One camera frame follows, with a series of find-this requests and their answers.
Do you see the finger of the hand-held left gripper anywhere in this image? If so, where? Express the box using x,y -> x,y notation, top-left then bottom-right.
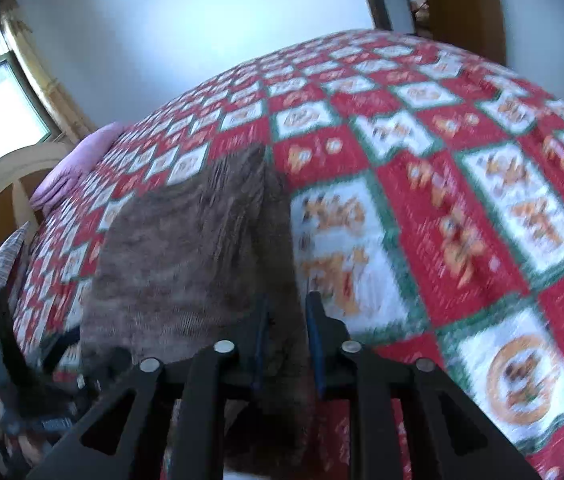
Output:
37,325 -> 134,392

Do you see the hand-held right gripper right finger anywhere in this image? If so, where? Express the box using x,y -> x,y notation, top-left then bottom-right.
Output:
304,291 -> 542,480

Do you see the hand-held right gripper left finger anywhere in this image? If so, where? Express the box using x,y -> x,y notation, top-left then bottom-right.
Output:
27,292 -> 271,480

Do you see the brown knit garment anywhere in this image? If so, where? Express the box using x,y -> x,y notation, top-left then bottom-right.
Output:
79,145 -> 315,471

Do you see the striped pillow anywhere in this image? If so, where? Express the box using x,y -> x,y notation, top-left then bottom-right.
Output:
0,220 -> 33,316

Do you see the red checkered printed blanket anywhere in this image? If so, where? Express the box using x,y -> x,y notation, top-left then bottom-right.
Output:
12,27 -> 564,480

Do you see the pink folded blanket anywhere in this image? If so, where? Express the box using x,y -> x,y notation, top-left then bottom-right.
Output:
29,121 -> 125,211

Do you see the window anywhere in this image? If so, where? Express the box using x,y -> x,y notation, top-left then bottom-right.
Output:
0,25 -> 60,158

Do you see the beige curtain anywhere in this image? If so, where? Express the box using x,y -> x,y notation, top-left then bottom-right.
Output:
0,10 -> 95,141

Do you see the brown wooden door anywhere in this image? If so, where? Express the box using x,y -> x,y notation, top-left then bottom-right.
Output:
414,0 -> 507,66

